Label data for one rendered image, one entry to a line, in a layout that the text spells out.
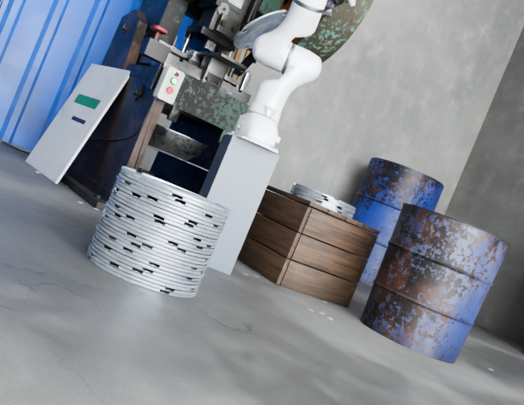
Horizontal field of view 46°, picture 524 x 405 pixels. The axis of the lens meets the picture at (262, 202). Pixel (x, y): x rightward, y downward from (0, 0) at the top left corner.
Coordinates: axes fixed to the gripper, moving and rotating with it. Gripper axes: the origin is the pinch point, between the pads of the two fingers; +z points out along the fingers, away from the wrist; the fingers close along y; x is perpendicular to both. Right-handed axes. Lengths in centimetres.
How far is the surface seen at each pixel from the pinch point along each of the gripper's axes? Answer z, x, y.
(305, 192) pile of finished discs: 25, -2, -70
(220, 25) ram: 31.4, -10.1, 14.0
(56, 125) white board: 127, -31, 12
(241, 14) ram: 21.4, -18.5, 18.2
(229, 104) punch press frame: 41.1, -10.2, -20.6
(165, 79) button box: 57, 23, -11
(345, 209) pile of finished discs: 12, -5, -83
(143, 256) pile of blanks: 58, 117, -81
